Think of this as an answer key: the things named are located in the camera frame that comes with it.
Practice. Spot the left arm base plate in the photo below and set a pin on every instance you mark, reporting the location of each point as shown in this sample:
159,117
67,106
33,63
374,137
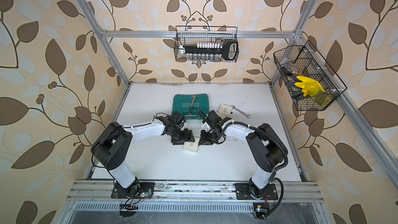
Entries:
135,191

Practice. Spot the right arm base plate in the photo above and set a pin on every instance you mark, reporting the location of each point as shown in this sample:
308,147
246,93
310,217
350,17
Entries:
248,191

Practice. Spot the right black wire basket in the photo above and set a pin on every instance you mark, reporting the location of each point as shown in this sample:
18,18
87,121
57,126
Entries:
302,61

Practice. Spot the black socket holder tool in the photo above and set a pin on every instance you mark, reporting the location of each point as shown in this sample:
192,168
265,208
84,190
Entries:
224,50

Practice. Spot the cream jewelry box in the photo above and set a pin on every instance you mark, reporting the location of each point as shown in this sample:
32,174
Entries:
191,147
225,111

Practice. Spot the green plastic tool case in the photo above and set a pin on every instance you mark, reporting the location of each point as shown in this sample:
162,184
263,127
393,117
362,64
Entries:
181,103

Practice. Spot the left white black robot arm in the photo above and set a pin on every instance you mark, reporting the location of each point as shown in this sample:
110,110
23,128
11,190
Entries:
111,148

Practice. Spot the silver wrench on case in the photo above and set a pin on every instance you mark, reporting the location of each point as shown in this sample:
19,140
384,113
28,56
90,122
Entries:
192,105

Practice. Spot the black wire basket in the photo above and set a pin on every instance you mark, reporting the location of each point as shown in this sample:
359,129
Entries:
302,61
191,35

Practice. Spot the yellow rubber glove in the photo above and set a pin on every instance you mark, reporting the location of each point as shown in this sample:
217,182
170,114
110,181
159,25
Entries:
310,87

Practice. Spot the back black wire basket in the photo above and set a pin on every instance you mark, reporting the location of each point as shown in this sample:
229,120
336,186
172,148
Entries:
191,35

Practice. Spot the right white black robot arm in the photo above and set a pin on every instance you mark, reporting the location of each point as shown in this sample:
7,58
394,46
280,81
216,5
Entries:
268,151

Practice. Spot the aluminium front rail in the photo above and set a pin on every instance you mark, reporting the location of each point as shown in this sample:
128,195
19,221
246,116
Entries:
198,191

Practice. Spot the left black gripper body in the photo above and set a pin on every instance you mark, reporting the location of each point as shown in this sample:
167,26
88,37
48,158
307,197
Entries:
181,136

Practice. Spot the black pliers in basket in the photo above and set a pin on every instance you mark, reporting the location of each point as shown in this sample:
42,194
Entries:
295,91

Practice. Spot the silver open-end wrench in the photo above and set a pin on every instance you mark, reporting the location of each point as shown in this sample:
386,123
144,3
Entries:
243,113

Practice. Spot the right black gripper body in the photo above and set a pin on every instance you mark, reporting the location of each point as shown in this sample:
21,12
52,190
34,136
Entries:
208,137

